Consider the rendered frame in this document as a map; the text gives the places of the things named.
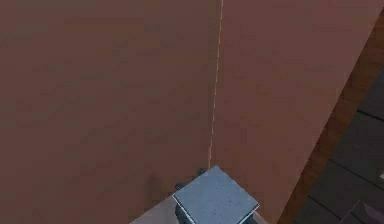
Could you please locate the grey-blue square block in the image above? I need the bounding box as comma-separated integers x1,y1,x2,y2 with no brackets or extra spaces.
171,165,261,224

